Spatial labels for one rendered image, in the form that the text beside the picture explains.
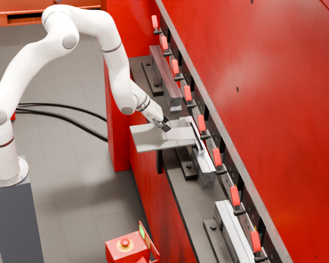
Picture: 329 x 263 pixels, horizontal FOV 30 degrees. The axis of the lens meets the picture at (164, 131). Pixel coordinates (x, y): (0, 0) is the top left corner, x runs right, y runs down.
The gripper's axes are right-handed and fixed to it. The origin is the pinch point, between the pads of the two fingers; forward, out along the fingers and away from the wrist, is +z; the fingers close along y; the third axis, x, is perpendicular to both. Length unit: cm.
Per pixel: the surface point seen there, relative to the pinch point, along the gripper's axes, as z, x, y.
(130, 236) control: 10, 33, -38
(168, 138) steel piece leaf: 5.5, 3.0, -2.5
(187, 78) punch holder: -11.4, -21.7, 1.8
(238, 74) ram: -37, -51, -52
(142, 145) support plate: -1.8, 12.3, -6.0
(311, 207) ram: -31, -55, -108
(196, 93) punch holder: -12.0, -24.1, -11.7
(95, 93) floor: 63, 92, 172
